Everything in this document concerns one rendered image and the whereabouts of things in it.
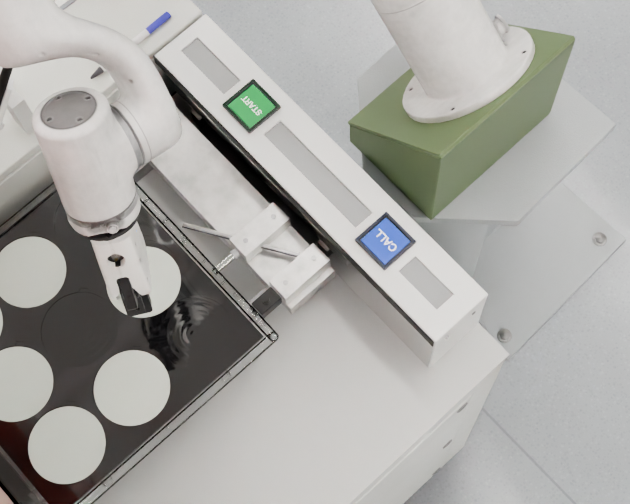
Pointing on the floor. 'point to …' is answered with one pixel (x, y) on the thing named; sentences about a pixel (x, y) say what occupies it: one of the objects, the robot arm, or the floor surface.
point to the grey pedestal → (517, 214)
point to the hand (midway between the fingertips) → (136, 299)
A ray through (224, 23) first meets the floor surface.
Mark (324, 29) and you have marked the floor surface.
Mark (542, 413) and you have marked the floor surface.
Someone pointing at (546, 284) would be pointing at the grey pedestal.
